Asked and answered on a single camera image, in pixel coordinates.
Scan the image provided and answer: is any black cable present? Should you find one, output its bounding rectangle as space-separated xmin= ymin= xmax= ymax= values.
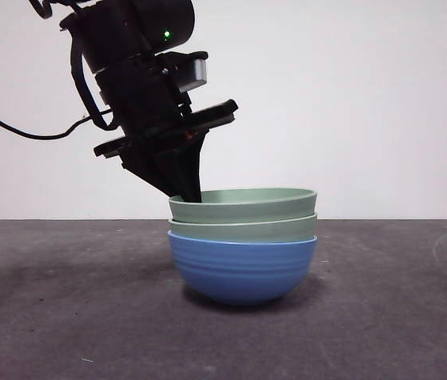
xmin=68 ymin=36 xmax=116 ymax=131
xmin=28 ymin=0 xmax=75 ymax=20
xmin=0 ymin=91 xmax=114 ymax=141

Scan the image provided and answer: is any green ribbed bowl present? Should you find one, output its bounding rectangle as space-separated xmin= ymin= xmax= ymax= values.
xmin=169 ymin=212 xmax=319 ymax=243
xmin=168 ymin=188 xmax=319 ymax=223

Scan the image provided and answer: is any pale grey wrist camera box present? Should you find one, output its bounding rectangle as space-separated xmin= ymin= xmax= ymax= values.
xmin=175 ymin=55 xmax=209 ymax=94

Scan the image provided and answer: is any blue ribbed bowl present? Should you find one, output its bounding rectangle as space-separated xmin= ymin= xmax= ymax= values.
xmin=166 ymin=230 xmax=319 ymax=306

